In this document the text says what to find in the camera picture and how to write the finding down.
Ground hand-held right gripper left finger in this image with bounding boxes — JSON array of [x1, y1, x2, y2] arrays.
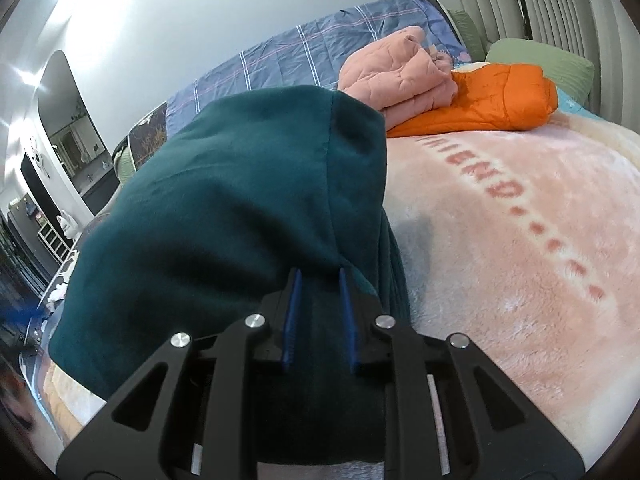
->
[[56, 267, 304, 480]]

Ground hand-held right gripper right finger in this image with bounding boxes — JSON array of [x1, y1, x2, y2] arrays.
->
[[339, 267, 586, 480]]

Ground dark green fleece-lined hoodie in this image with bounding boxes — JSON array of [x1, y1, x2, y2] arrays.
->
[[48, 85, 417, 467]]

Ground pink plush blanket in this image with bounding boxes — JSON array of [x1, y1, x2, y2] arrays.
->
[[39, 60, 640, 476]]

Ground green pillow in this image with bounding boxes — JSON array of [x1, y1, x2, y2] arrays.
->
[[486, 37, 597, 110], [112, 137, 140, 183], [446, 9, 490, 62]]

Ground brown printed cloth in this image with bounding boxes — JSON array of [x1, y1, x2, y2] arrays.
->
[[127, 102, 169, 171]]

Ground pink quilted blanket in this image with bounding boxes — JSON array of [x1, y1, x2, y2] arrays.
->
[[337, 25, 459, 129]]

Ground white rabbit figure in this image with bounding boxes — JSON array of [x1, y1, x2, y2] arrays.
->
[[56, 212, 80, 242]]

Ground orange puffer jacket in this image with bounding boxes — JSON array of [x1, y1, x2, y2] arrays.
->
[[386, 62, 559, 139]]

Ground blue plaid quilt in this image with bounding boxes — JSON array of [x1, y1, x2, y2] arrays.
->
[[165, 0, 472, 137]]

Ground black cabinet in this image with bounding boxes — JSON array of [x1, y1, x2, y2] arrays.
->
[[19, 152, 63, 228]]

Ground white vertical blinds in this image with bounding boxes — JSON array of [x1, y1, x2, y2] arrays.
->
[[445, 0, 640, 137]]

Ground arched wall mirror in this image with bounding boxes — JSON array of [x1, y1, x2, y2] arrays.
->
[[36, 50, 120, 217]]

